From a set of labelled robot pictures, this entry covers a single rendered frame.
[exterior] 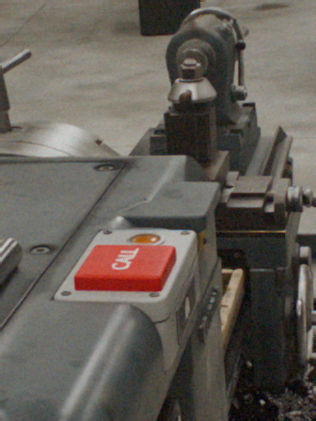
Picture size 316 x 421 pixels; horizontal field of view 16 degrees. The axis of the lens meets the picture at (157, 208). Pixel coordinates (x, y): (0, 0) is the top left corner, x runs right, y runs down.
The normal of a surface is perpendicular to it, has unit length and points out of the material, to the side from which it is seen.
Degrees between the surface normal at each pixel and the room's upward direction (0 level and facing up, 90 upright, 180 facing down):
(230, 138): 86
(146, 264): 0
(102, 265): 0
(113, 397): 58
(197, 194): 0
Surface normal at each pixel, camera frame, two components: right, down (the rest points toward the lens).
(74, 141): 0.34, -0.86
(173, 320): 0.98, 0.00
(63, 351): -0.07, -0.95
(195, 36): -0.19, 0.33
